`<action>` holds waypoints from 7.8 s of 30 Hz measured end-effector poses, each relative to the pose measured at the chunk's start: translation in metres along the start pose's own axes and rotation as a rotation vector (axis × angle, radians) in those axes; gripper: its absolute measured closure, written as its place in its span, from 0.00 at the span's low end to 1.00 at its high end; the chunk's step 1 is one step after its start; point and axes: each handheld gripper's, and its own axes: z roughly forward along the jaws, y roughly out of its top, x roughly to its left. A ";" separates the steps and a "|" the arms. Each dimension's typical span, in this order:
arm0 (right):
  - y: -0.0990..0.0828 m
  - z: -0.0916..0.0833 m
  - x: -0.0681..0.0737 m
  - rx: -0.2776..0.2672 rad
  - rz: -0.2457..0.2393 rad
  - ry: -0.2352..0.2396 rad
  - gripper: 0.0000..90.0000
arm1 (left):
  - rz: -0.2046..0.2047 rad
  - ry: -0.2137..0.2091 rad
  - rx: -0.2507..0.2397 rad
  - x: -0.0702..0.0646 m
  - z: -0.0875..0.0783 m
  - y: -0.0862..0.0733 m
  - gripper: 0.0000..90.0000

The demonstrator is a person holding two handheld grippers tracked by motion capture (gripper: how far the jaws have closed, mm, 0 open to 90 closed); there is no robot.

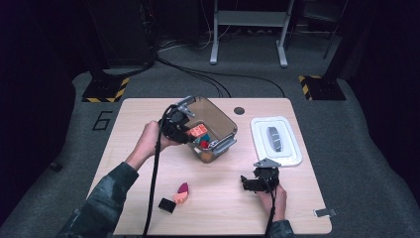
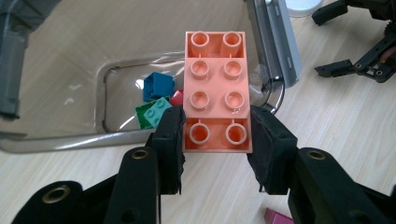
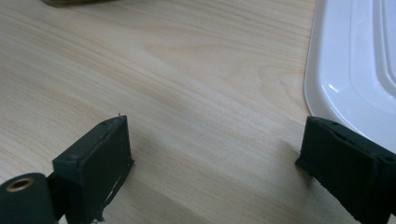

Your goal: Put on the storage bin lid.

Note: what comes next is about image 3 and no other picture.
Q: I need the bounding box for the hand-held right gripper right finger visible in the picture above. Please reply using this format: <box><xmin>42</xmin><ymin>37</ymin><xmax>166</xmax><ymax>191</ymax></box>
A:
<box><xmin>294</xmin><ymin>115</ymin><xmax>396</xmax><ymax>224</ymax></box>

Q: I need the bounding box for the clear brown storage box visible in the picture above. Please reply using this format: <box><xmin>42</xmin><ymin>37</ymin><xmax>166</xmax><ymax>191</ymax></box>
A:
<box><xmin>41</xmin><ymin>0</ymin><xmax>117</xmax><ymax>8</ymax></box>

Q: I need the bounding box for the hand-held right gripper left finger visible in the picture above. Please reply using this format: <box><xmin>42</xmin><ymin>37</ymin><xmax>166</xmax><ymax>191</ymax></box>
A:
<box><xmin>51</xmin><ymin>115</ymin><xmax>135</xmax><ymax>224</ymax></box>

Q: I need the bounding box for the white box lid grey handle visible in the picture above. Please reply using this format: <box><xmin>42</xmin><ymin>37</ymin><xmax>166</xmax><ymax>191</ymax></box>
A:
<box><xmin>304</xmin><ymin>0</ymin><xmax>396</xmax><ymax>154</ymax></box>

